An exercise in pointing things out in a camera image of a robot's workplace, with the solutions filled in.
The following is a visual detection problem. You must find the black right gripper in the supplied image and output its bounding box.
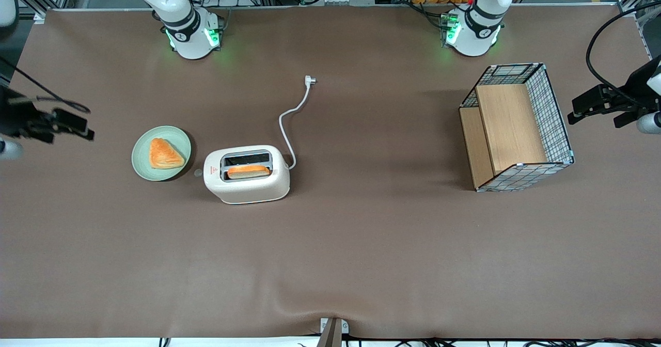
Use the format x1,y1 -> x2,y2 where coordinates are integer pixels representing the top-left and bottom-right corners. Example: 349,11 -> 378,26
0,85 -> 96,145

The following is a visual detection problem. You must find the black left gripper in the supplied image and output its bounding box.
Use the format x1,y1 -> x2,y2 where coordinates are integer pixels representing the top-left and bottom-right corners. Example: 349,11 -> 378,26
568,54 -> 661,126

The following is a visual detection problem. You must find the white two-slot toaster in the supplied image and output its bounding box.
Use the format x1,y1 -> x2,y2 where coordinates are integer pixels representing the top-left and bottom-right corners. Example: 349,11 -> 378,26
203,145 -> 291,205

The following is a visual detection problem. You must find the wooden stepped shelf insert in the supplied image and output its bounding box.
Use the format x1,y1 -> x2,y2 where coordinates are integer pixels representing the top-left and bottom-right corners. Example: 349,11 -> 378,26
460,84 -> 548,189

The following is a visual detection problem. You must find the pale green round plate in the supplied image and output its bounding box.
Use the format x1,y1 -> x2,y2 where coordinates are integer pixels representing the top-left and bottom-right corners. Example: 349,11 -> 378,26
131,125 -> 192,182

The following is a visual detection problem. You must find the triangular golden pastry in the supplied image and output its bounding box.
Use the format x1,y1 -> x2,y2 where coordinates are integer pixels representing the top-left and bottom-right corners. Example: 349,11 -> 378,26
149,138 -> 186,170

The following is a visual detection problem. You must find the toast slice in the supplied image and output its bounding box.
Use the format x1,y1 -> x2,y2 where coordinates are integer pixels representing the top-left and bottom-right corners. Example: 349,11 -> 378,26
227,164 -> 271,180

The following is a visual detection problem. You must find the brown table cover mat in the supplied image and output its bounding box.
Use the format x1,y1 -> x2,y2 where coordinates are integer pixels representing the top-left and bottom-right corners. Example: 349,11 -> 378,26
0,4 -> 661,340

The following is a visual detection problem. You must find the black wire mesh basket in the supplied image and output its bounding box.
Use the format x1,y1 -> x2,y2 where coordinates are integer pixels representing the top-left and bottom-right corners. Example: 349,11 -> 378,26
459,63 -> 575,193

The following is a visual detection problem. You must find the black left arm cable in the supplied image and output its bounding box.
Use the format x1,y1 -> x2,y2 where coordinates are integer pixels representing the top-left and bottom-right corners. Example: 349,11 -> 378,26
586,1 -> 661,109

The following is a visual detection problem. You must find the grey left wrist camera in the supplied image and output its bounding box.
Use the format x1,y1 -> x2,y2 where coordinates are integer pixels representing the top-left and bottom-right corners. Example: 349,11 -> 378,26
613,111 -> 661,135

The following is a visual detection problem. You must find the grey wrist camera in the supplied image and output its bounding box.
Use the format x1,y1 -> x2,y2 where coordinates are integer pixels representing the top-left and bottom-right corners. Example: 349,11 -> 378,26
0,137 -> 24,162
613,111 -> 661,135

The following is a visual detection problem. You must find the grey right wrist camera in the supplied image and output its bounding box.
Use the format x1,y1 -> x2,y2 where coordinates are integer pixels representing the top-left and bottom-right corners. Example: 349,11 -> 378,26
0,137 -> 24,162

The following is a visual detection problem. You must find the white power cord with plug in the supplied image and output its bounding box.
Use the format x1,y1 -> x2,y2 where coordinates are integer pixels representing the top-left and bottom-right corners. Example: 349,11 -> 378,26
279,75 -> 317,170

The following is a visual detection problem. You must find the metal table edge bracket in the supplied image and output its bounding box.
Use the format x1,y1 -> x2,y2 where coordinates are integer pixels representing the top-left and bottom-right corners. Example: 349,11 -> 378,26
316,317 -> 350,347

